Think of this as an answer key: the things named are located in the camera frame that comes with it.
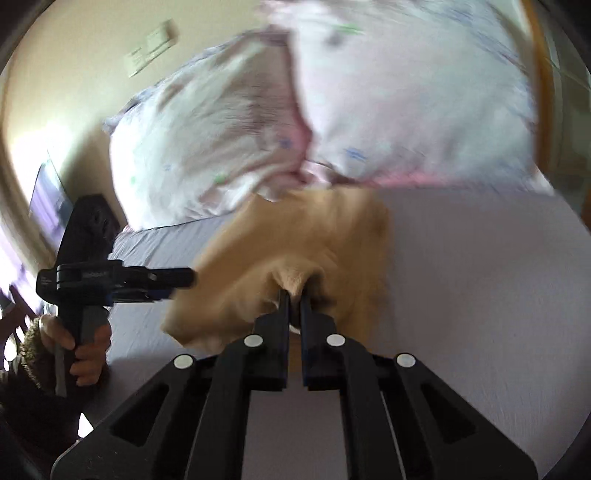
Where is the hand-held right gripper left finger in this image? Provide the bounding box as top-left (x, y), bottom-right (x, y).
top-left (50, 290), bottom-right (291, 480)

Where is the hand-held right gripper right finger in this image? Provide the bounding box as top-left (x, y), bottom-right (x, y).
top-left (299, 294), bottom-right (540, 480)

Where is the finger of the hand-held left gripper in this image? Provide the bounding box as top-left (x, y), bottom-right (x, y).
top-left (110, 286), bottom-right (174, 305)
top-left (123, 267), bottom-right (197, 289)

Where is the beige small garment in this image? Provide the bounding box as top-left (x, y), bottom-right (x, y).
top-left (161, 187), bottom-right (394, 354)

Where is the person's left forearm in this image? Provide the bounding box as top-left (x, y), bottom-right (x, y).
top-left (0, 323), bottom-right (112, 464)

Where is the person's left hand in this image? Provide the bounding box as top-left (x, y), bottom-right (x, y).
top-left (40, 315), bottom-right (112, 388)

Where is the dark flat screen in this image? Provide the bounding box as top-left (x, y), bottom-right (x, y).
top-left (28, 159), bottom-right (75, 243)

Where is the dark wooden chair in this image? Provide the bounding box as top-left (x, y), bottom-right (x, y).
top-left (0, 284), bottom-right (40, 372)

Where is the white floral pillow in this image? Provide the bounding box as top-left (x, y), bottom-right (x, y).
top-left (261, 0), bottom-right (557, 191)
top-left (102, 28), bottom-right (315, 232)

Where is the lavender bed sheet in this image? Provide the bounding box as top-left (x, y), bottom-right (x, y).
top-left (76, 182), bottom-right (588, 480)

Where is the wooden bed headboard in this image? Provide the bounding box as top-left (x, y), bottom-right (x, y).
top-left (523, 0), bottom-right (557, 178)

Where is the white wall switch plate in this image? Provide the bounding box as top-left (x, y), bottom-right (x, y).
top-left (123, 19), bottom-right (179, 78)

